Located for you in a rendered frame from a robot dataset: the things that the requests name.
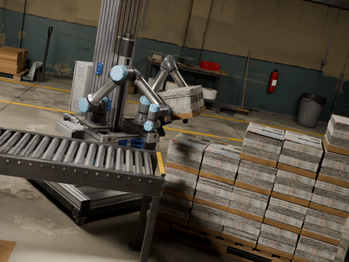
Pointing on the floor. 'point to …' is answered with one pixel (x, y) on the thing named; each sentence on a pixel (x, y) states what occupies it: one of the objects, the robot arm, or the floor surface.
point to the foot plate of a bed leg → (133, 248)
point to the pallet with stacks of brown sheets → (13, 62)
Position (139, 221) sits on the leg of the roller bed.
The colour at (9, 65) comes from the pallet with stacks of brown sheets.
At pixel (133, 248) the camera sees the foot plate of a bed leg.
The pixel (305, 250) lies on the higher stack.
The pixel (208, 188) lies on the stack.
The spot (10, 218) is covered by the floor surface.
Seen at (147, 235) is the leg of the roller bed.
